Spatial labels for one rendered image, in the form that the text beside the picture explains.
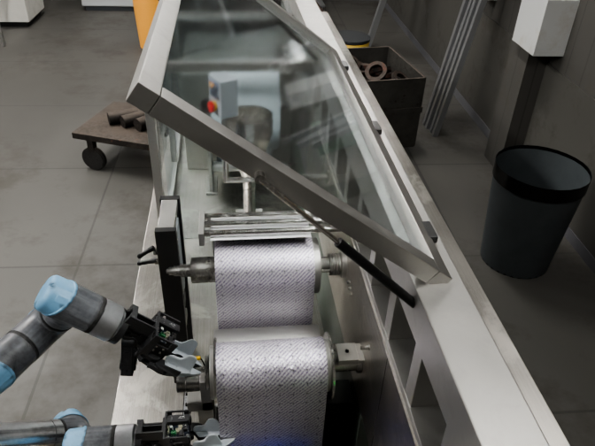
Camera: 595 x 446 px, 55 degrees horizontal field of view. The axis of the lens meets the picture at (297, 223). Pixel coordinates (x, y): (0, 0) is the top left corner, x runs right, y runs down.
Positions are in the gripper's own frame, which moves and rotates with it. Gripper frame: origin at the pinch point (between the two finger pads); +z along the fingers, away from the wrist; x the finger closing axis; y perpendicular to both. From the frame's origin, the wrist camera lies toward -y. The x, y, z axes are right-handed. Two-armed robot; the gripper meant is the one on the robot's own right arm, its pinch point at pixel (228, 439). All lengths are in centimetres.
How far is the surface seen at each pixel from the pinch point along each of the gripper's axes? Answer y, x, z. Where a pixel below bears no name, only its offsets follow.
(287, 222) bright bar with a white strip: 36, 33, 16
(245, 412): 9.6, -0.3, 3.9
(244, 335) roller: 14.5, 17.8, 4.4
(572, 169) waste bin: -49, 200, 205
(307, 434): 0.2, -0.3, 17.9
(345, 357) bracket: 20.0, 4.2, 25.9
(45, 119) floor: -109, 413, -161
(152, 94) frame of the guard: 88, -14, -6
